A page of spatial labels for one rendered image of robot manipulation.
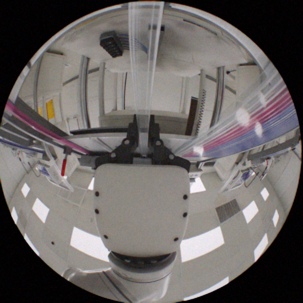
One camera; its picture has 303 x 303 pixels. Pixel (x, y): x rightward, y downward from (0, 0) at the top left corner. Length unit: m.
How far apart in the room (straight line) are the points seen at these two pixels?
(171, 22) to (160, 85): 1.64
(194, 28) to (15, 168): 8.00
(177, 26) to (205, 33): 0.09
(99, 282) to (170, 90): 2.03
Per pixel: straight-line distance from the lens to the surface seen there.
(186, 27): 0.39
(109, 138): 0.19
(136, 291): 0.15
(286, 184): 8.69
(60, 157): 1.31
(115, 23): 0.39
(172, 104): 1.92
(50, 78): 1.34
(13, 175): 7.87
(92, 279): 0.16
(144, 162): 0.31
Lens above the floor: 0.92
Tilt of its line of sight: 33 degrees up
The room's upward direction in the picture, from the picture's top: 176 degrees counter-clockwise
